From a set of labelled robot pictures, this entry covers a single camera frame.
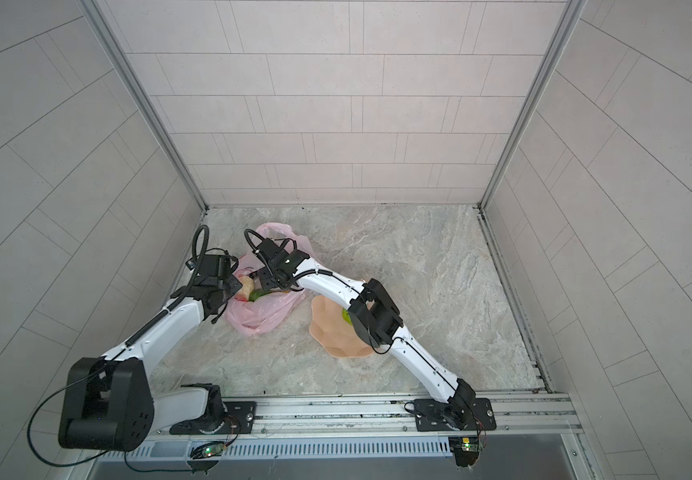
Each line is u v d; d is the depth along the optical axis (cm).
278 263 71
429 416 71
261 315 79
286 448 105
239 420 71
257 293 87
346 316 84
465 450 68
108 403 39
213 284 66
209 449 65
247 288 88
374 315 58
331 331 86
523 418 71
